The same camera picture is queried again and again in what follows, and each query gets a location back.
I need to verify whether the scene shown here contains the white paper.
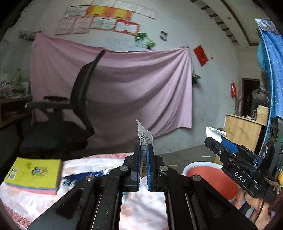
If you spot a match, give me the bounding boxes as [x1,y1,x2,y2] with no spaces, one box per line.
[206,126,228,143]

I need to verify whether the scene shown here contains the white printed paper receipt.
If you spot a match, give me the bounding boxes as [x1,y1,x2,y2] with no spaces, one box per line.
[136,119,153,178]

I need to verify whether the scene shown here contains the blue foil snack wrapper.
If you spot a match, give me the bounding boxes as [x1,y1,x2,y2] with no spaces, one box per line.
[62,168,113,186]

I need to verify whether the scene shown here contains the orange white trash basin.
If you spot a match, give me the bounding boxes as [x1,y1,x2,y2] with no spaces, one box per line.
[182,162,239,203]

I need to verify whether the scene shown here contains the person right hand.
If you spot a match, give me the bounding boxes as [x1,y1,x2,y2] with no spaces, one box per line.
[233,188,276,229]

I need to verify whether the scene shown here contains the wooden cabinet board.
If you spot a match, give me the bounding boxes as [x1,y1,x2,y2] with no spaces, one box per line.
[224,105,269,154]

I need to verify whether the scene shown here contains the pink hanging sheet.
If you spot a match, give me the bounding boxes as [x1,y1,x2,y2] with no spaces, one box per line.
[30,34,193,148]

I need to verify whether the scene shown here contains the black office chair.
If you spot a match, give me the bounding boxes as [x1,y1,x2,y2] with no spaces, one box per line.
[20,50,105,154]

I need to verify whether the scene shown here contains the yellow book stack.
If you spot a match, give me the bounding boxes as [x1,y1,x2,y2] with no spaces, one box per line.
[4,157,61,195]

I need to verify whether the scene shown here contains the blue dotted curtain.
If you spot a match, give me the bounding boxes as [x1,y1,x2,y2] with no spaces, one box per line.
[255,19,282,158]

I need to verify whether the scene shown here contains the red hanging wall ornament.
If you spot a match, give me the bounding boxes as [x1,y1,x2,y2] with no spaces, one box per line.
[231,83,237,98]

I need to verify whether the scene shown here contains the red paper wall sign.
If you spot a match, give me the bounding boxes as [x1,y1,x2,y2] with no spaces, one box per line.
[193,45,208,66]

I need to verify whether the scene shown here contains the certificates on wall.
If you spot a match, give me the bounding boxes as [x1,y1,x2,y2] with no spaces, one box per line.
[55,1,157,36]

